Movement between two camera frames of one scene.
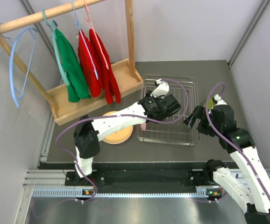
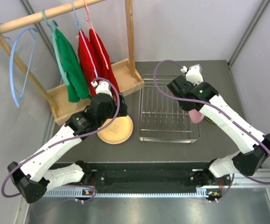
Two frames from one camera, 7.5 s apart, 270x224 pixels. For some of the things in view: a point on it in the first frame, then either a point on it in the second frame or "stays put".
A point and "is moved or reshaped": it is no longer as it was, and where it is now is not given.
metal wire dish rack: (173, 130) stays put
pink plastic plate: (143, 126) is moved or reshaped
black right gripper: (198, 112) → (194, 86)
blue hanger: (77, 24) stays put
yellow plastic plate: (121, 136) stays put
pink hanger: (88, 19) stays put
